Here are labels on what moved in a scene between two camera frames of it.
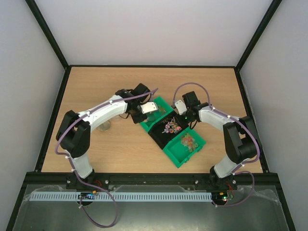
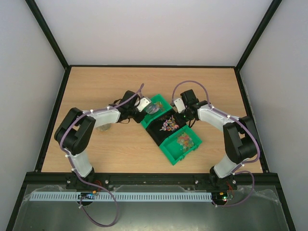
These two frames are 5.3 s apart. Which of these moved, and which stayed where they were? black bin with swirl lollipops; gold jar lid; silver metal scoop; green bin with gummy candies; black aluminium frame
Moved: silver metal scoop; black bin with swirl lollipops; green bin with gummy candies
Stayed: black aluminium frame; gold jar lid
